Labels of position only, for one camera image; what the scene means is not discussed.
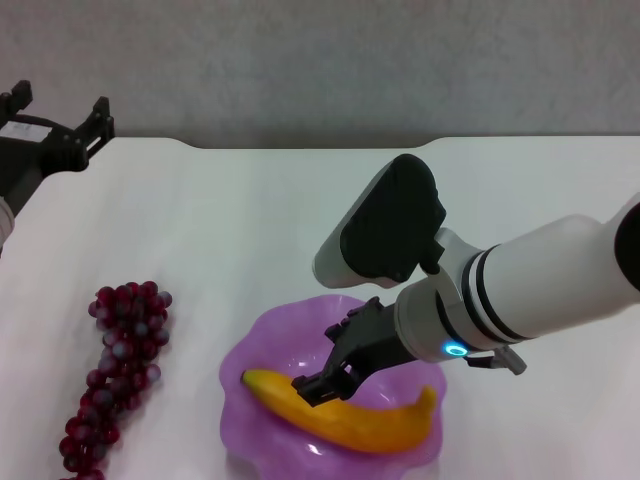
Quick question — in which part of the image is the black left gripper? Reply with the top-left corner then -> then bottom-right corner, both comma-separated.
0,79 -> 117,219

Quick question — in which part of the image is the yellow banana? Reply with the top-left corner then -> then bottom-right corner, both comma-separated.
241,368 -> 438,456

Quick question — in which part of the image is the grey wrist cable connector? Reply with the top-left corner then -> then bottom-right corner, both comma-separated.
466,344 -> 528,377

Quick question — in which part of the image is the dark red grape bunch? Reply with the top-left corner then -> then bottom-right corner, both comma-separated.
58,280 -> 175,480

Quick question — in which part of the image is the purple wavy plastic plate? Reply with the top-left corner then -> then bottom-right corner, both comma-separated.
218,294 -> 448,480

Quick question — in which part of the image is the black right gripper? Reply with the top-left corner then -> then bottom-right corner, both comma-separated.
291,296 -> 417,408

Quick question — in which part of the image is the grey black wrist camera box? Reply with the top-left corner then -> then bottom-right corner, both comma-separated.
313,153 -> 448,291

